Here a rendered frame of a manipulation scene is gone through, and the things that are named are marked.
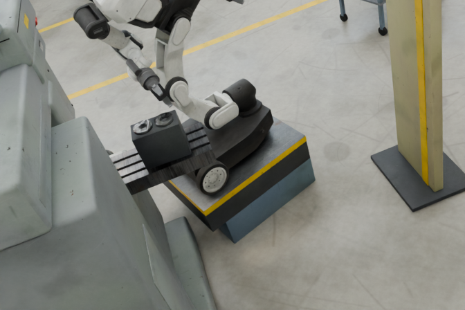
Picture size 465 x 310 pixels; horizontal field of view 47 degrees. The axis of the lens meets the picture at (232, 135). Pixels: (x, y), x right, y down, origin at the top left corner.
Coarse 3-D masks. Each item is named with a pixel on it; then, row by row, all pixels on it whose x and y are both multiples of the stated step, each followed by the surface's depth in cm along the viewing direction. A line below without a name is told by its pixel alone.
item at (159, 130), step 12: (144, 120) 240; (156, 120) 237; (168, 120) 235; (132, 132) 237; (144, 132) 234; (156, 132) 233; (168, 132) 235; (180, 132) 236; (144, 144) 236; (156, 144) 237; (168, 144) 238; (180, 144) 240; (144, 156) 240; (156, 156) 241; (168, 156) 243; (180, 156) 244
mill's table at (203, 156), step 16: (192, 128) 259; (192, 144) 250; (208, 144) 249; (112, 160) 257; (128, 160) 254; (176, 160) 245; (192, 160) 244; (208, 160) 247; (128, 176) 245; (144, 176) 242; (160, 176) 245; (176, 176) 248
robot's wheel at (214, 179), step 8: (208, 168) 293; (216, 168) 296; (224, 168) 300; (200, 176) 293; (208, 176) 297; (216, 176) 301; (224, 176) 303; (200, 184) 294; (208, 184) 300; (216, 184) 303; (224, 184) 305; (208, 192) 300; (216, 192) 304
